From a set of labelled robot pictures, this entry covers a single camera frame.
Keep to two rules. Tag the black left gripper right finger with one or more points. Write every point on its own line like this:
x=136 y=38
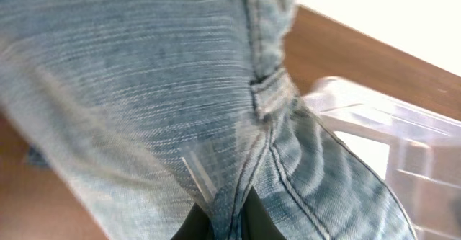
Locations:
x=256 y=223

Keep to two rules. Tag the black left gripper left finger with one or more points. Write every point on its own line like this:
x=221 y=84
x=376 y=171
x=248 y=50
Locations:
x=196 y=226

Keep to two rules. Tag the light blue jeans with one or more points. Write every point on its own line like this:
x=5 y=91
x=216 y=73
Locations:
x=147 y=107

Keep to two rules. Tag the dark blue jeans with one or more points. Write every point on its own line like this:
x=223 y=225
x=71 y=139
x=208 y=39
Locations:
x=35 y=158

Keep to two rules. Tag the clear plastic storage bin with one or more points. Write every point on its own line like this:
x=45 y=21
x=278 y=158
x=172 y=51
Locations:
x=416 y=151

